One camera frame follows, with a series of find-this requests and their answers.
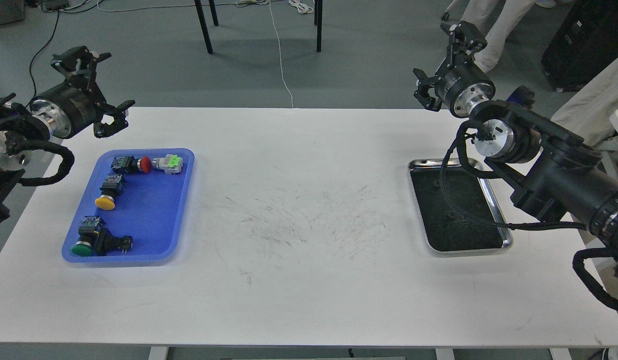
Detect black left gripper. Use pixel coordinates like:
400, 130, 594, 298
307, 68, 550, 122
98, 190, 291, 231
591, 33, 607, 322
31, 46, 136, 139

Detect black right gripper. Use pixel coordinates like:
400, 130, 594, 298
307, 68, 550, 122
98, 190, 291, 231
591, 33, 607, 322
412, 21, 496, 118

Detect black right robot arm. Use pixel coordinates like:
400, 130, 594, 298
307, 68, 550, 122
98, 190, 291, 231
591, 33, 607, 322
413, 21, 618, 312

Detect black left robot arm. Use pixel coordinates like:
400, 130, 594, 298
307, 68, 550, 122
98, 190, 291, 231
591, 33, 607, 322
0, 46, 135, 224

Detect person in beige trousers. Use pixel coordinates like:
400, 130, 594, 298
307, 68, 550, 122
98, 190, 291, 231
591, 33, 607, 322
460, 0, 535, 73

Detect blue plastic tray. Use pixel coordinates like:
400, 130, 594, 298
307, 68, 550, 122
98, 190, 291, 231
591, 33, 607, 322
62, 148, 195, 266

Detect black chair legs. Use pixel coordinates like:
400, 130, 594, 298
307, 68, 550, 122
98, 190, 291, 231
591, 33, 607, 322
194, 0, 323, 55

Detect steel tray with black mat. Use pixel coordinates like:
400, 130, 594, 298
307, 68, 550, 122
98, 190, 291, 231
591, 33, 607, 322
408, 158, 514, 256

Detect beige cloth cover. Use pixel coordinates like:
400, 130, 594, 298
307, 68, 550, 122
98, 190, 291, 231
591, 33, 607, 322
550, 58, 618, 148

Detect black equipment case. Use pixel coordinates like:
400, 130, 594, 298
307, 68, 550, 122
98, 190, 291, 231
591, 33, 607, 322
540, 0, 618, 92

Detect red pushbutton switch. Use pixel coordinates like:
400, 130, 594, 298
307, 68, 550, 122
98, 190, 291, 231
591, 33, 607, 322
110, 155, 152, 174

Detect black floor cable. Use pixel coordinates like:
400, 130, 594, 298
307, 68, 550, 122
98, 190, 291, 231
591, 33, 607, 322
28, 0, 107, 97

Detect yellow pushbutton switch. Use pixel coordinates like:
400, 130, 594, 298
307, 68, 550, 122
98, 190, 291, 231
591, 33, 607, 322
94, 173, 126, 211

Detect green and white switch block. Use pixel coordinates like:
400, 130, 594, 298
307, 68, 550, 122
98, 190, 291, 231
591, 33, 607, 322
151, 153, 184, 174

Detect green pushbutton switch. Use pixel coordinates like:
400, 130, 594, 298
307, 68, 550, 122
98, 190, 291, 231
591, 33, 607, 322
71, 215, 106, 257

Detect white floor cable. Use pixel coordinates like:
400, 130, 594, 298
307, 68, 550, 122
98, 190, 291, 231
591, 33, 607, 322
97, 0, 315, 109

